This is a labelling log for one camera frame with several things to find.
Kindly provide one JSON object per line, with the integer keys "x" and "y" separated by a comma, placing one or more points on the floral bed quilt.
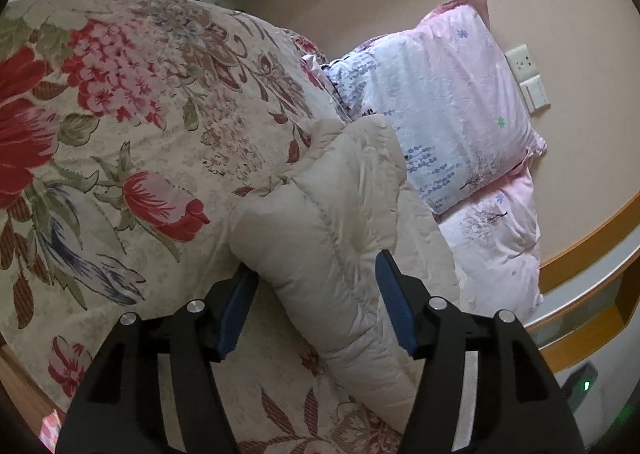
{"x": 125, "y": 109}

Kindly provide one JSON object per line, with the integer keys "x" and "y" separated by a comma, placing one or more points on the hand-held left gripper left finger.
{"x": 235, "y": 314}

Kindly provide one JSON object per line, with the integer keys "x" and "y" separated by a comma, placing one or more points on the white wall switch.
{"x": 535, "y": 93}

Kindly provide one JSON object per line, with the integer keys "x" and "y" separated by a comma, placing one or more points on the pink floral pillow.
{"x": 440, "y": 99}
{"x": 495, "y": 244}

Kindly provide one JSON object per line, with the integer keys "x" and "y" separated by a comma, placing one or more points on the beige quilted down jacket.
{"x": 320, "y": 234}

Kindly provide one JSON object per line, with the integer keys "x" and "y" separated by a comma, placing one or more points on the white wall socket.
{"x": 522, "y": 63}

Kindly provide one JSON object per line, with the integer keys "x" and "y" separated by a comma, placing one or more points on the grey device with green light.
{"x": 582, "y": 384}

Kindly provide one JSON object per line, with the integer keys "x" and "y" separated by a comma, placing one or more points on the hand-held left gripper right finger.
{"x": 397, "y": 309}

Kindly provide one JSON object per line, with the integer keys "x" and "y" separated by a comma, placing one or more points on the wooden bedside shelf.
{"x": 590, "y": 244}

